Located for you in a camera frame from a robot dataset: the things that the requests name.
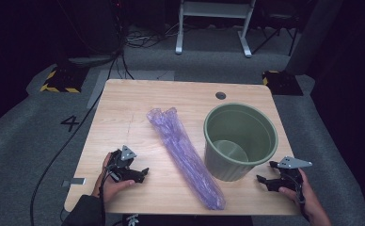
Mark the tangle of floor cables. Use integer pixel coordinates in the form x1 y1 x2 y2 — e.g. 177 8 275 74
124 22 179 49

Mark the person's dark clothing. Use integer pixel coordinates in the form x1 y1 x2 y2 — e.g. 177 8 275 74
121 214 254 226

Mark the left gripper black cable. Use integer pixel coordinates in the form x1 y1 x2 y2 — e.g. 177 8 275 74
98 164 122 218

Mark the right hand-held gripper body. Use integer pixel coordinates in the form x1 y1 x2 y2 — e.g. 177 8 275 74
269 155 313 193

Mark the grey table bracket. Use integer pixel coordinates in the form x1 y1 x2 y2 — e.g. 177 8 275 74
61 177 87 188

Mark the person's left hand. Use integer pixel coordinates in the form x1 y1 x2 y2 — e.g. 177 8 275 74
92 152 136 203

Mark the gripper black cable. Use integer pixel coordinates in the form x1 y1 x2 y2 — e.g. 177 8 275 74
287 174 310 220
98 164 122 218

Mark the purple plastic bag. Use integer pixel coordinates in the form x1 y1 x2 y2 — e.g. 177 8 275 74
146 106 227 211

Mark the long black floor cable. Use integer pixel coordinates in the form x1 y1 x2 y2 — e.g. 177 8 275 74
29 46 129 226

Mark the black yellow striped base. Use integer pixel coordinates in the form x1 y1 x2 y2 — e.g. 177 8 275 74
262 70 305 96
40 66 90 94

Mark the grey column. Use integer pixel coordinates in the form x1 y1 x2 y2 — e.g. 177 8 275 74
285 0 344 76

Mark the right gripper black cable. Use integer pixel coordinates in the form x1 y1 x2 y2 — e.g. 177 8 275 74
287 174 310 220

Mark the black tripod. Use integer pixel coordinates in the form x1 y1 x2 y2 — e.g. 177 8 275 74
251 12 300 57

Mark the green plastic bin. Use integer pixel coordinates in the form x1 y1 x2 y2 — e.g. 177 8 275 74
203 102 279 183

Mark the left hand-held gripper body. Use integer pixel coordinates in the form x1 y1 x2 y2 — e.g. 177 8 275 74
108 144 141 184

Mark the person's right hand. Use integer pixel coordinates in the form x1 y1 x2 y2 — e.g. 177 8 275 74
278 169 325 221

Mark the white metal stand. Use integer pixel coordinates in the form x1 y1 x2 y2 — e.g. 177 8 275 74
174 0 257 58

